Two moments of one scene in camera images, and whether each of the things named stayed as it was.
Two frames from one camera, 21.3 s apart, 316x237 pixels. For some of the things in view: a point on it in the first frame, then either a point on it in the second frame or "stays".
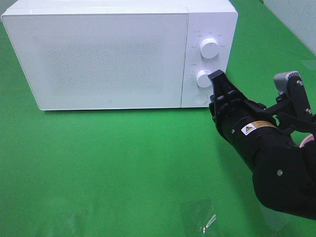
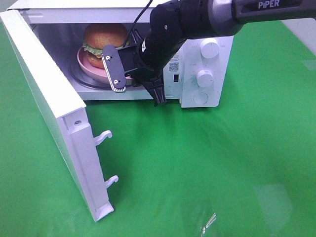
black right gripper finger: x=222 y=86 to x=113 y=67
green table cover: x=161 y=172 stays
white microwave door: x=102 y=60 to x=67 y=108
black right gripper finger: x=298 y=95 to x=155 y=86
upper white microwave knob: x=209 y=48 stays
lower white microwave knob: x=203 y=80 stays
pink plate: x=310 y=137 to x=97 y=73
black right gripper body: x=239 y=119 to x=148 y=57
